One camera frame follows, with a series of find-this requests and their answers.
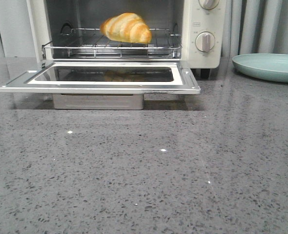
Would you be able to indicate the oven door with glass window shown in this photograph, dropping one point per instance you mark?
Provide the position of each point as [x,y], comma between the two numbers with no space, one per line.
[106,77]

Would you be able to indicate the golden striped bread roll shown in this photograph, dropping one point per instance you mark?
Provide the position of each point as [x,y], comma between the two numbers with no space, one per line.
[126,27]

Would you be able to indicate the lower white oven knob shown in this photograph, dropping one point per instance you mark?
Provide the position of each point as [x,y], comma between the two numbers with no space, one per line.
[205,42]

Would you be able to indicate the white oven knob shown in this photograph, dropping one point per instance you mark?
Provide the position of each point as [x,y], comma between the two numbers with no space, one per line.
[205,42]
[208,4]

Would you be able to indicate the white Toshiba toaster oven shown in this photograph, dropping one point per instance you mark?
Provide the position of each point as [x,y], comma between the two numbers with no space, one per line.
[187,18]

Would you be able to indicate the upper white oven knob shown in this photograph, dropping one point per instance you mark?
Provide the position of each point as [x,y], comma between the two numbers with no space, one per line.
[208,4]

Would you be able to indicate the grey curtain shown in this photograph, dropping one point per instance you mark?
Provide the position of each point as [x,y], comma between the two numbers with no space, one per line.
[255,26]

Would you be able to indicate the teal green plate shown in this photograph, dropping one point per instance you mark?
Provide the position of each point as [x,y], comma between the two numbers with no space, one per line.
[269,67]

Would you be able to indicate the white oven door handle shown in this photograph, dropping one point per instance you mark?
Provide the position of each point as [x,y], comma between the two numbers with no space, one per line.
[99,101]

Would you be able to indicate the metal wire oven rack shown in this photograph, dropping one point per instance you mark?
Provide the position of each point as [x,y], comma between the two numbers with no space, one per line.
[90,43]

